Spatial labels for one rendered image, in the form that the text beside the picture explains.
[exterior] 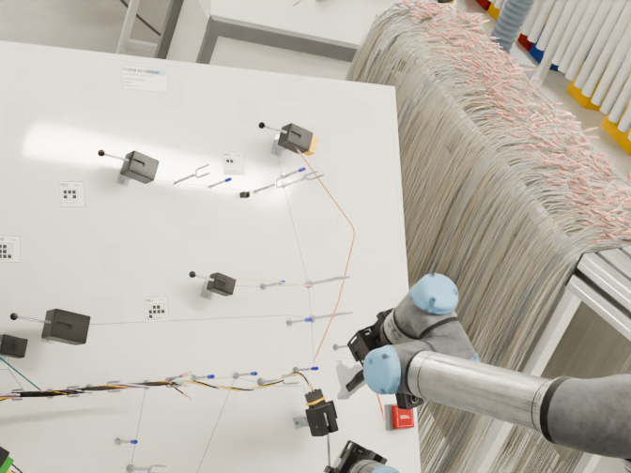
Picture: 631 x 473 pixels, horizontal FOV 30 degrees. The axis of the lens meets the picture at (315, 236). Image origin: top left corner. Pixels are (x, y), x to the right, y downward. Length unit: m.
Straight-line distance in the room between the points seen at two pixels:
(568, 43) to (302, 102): 3.65
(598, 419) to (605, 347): 1.51
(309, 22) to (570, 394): 3.60
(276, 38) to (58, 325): 3.02
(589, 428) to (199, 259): 0.99
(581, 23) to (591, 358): 3.05
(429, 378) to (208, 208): 0.75
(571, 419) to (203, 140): 1.07
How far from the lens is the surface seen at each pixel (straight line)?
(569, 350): 3.25
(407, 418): 2.55
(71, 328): 2.11
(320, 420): 2.36
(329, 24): 5.13
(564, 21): 6.13
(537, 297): 2.76
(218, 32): 4.89
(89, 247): 2.26
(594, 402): 1.64
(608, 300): 1.27
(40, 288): 2.21
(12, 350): 2.11
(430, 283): 1.97
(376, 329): 2.12
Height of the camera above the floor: 2.54
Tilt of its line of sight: 28 degrees down
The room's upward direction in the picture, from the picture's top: 22 degrees clockwise
